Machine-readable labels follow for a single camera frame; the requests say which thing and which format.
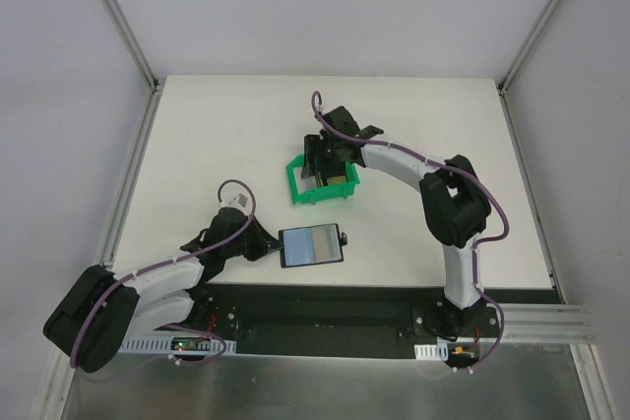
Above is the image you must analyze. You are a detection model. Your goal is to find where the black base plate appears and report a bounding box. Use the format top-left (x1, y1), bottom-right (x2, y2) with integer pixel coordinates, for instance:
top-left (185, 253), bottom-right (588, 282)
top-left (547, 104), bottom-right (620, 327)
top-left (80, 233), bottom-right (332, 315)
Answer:
top-left (181, 283), bottom-right (499, 359)

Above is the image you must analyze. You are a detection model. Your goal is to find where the aluminium frame rail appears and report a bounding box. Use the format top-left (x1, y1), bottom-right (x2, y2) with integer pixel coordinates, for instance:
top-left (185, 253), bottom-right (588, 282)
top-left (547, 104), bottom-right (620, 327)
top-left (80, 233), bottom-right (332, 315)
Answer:
top-left (502, 304), bottom-right (595, 344)

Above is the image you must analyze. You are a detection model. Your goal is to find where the right white cable duct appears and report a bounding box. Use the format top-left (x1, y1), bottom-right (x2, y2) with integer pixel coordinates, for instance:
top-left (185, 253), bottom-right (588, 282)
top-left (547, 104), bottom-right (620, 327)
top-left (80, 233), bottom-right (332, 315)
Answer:
top-left (413, 343), bottom-right (449, 362)

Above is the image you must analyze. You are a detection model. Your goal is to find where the white cable duct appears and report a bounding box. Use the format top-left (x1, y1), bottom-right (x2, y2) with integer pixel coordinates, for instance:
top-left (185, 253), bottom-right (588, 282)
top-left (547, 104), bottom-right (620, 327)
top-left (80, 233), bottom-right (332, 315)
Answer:
top-left (119, 334), bottom-right (236, 356)
top-left (413, 343), bottom-right (449, 362)

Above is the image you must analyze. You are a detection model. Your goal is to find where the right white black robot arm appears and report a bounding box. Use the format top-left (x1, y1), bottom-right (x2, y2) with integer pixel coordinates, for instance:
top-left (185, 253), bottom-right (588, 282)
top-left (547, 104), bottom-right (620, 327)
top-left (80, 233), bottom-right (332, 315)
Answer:
top-left (301, 104), bottom-right (491, 336)

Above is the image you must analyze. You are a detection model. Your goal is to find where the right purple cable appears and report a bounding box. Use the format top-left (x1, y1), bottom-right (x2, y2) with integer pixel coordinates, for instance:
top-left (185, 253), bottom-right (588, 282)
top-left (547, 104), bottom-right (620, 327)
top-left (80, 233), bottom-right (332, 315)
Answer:
top-left (310, 90), bottom-right (511, 381)

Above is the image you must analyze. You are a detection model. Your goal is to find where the black leather card holder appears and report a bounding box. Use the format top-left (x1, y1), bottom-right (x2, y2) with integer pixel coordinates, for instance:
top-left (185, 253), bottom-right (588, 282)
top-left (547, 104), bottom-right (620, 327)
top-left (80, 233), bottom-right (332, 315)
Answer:
top-left (279, 223), bottom-right (347, 269)

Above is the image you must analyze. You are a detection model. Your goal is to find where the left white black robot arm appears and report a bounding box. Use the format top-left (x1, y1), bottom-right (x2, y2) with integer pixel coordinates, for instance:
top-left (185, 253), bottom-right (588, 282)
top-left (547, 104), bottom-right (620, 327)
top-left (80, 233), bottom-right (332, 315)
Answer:
top-left (42, 208), bottom-right (282, 373)

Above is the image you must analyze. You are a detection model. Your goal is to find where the gold VIP credit card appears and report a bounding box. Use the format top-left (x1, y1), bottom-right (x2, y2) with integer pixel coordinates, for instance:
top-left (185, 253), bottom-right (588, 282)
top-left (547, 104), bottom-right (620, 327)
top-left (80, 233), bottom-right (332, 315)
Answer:
top-left (311, 225), bottom-right (340, 263)

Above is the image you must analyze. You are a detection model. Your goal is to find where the left white cable duct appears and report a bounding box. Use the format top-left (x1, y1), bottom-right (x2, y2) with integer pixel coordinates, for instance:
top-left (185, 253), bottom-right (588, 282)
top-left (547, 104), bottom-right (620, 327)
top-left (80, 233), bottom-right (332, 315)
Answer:
top-left (119, 334), bottom-right (236, 356)

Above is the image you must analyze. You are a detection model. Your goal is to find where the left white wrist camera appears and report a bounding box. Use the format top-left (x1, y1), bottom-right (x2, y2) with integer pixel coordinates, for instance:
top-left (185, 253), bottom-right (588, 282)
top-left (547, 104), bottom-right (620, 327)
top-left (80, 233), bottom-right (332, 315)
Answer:
top-left (220, 193), bottom-right (250, 213)

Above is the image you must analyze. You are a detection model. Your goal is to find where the purple cable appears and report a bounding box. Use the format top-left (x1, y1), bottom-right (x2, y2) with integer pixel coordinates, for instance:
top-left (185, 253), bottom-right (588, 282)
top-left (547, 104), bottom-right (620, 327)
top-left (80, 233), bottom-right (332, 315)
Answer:
top-left (310, 90), bottom-right (511, 381)
top-left (68, 179), bottom-right (257, 370)

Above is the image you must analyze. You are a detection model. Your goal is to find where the green plastic bin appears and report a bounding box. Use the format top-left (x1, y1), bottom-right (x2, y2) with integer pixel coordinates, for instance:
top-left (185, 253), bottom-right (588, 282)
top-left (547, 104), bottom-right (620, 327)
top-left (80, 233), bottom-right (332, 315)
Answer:
top-left (285, 154), bottom-right (360, 205)

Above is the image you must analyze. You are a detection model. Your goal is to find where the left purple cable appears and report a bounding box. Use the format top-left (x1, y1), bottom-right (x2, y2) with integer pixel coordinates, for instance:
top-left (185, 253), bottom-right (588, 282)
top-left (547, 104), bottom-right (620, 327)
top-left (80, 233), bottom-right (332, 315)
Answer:
top-left (68, 179), bottom-right (257, 370)

